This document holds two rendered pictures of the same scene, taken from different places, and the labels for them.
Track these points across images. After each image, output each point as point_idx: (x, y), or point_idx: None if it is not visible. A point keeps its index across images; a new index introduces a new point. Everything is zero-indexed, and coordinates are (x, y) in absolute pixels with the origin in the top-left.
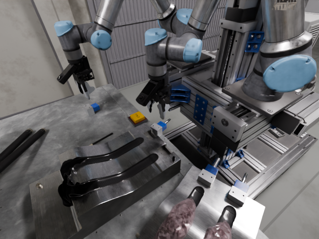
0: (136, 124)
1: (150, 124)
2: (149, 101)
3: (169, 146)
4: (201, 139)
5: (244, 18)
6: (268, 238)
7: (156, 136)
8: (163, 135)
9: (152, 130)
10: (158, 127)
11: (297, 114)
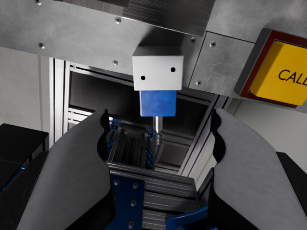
0: (266, 38)
1: (212, 86)
2: (241, 197)
3: (72, 44)
4: (141, 145)
5: None
6: None
7: (75, 0)
8: (130, 72)
9: (164, 52)
10: (146, 77)
11: None
